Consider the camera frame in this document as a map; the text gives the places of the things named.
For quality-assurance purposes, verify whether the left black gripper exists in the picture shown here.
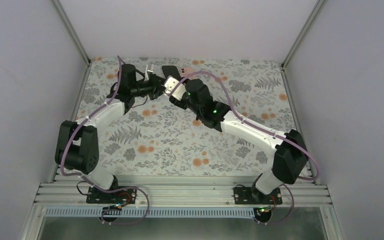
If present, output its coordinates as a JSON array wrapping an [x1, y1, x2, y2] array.
[[130, 73, 166, 100]]

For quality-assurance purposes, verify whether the black phone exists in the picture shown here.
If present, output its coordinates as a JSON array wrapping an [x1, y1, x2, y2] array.
[[161, 65, 181, 80]]

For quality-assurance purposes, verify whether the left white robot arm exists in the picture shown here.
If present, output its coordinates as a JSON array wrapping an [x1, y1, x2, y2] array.
[[55, 63, 165, 203]]

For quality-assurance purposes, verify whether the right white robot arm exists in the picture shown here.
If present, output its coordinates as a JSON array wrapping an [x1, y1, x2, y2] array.
[[164, 76, 308, 204]]

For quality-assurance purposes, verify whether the pink phone case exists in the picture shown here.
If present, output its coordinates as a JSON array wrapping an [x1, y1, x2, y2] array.
[[179, 67, 195, 77]]

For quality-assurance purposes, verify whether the floral table mat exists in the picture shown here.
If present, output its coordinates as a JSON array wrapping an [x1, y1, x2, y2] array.
[[61, 56, 301, 177]]

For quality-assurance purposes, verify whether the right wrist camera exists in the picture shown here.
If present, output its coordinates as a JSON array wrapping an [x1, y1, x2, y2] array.
[[164, 75, 187, 101]]

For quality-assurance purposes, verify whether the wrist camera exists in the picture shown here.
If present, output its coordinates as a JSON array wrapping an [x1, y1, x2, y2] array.
[[144, 63, 155, 82], [164, 75, 187, 101]]

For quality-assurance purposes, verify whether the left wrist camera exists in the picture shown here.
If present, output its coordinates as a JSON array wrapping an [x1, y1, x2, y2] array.
[[144, 63, 155, 82]]

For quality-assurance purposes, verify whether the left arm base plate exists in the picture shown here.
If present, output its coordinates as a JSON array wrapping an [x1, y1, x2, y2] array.
[[86, 187, 137, 205]]

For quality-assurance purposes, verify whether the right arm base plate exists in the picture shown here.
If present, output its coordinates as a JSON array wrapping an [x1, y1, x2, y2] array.
[[233, 184, 283, 205]]

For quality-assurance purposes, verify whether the aluminium mounting rail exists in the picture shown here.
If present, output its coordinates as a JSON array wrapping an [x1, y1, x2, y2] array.
[[33, 174, 333, 208]]

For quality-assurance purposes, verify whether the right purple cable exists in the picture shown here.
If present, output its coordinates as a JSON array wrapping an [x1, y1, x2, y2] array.
[[169, 71, 322, 182]]

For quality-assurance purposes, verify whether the grey slotted cable duct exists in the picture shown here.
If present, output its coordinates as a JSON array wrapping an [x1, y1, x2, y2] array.
[[44, 206, 255, 219]]

